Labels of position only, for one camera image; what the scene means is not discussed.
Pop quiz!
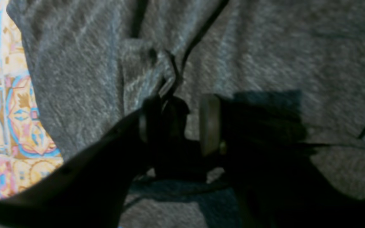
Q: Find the patterned tile tablecloth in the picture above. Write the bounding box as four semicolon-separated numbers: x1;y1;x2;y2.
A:
0;0;63;199

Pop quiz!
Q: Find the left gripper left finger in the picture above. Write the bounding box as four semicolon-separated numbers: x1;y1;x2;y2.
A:
0;96;189;228

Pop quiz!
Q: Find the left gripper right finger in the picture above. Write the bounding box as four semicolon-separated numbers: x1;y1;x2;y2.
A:
199;94;365;228

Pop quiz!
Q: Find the grey t-shirt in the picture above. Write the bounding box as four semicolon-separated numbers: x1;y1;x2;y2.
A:
6;0;365;228

